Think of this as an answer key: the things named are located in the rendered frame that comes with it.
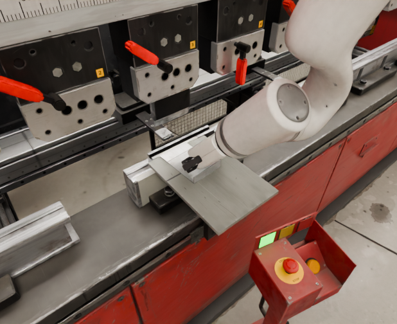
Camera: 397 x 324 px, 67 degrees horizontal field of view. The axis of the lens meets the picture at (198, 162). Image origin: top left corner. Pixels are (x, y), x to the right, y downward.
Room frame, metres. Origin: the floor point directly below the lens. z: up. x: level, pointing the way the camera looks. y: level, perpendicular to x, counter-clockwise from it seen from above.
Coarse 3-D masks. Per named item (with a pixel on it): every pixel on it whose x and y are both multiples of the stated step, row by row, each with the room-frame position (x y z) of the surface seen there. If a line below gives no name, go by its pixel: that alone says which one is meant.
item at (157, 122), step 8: (168, 96) 0.61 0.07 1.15; (176, 96) 0.62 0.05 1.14; (184, 96) 0.63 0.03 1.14; (152, 104) 0.59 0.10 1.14; (160, 104) 0.59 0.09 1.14; (168, 104) 0.60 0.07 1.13; (176, 104) 0.62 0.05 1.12; (184, 104) 0.63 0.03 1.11; (152, 112) 0.59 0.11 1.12; (160, 112) 0.59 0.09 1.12; (168, 112) 0.60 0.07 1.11; (176, 112) 0.63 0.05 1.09; (184, 112) 0.64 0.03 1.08; (160, 120) 0.60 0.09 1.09; (168, 120) 0.61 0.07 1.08
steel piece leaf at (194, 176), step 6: (180, 156) 0.57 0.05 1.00; (186, 156) 0.57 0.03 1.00; (168, 162) 0.55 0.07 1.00; (174, 162) 0.55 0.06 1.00; (180, 162) 0.55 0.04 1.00; (216, 162) 0.53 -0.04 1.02; (180, 168) 0.53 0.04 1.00; (204, 168) 0.53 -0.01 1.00; (210, 168) 0.51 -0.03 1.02; (216, 168) 0.53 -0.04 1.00; (186, 174) 0.51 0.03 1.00; (192, 174) 0.51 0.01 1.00; (198, 174) 0.49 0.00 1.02; (204, 174) 0.50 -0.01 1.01; (192, 180) 0.49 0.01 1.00; (198, 180) 0.49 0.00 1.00
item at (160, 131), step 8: (120, 96) 0.81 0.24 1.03; (128, 96) 0.81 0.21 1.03; (120, 104) 0.76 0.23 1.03; (128, 104) 0.76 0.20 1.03; (136, 104) 0.77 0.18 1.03; (144, 104) 0.78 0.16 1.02; (120, 112) 0.74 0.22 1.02; (128, 112) 0.74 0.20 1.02; (136, 112) 0.76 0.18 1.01; (144, 112) 0.77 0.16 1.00; (120, 120) 0.74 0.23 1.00; (128, 120) 0.74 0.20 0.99; (144, 120) 0.73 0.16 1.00; (152, 120) 0.73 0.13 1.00; (152, 128) 0.69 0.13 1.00; (160, 128) 0.69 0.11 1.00; (160, 136) 0.65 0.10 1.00; (168, 136) 0.65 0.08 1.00
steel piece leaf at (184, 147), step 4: (184, 144) 0.62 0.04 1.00; (188, 144) 0.62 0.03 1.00; (176, 148) 0.60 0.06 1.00; (180, 148) 0.60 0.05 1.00; (184, 148) 0.60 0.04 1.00; (188, 148) 0.60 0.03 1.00; (168, 152) 0.59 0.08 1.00; (172, 152) 0.59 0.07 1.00; (176, 152) 0.59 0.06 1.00; (180, 152) 0.59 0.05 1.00; (160, 156) 0.57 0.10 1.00; (164, 156) 0.57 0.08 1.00; (168, 156) 0.57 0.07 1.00; (172, 156) 0.57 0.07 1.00; (176, 156) 0.57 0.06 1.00; (164, 160) 0.56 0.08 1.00; (168, 160) 0.56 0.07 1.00
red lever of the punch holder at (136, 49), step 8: (128, 40) 0.50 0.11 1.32; (128, 48) 0.49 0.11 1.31; (136, 48) 0.49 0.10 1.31; (144, 48) 0.50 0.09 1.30; (144, 56) 0.50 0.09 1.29; (152, 56) 0.51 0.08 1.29; (152, 64) 0.51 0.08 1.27; (160, 64) 0.52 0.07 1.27; (168, 64) 0.52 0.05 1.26; (168, 72) 0.52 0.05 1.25
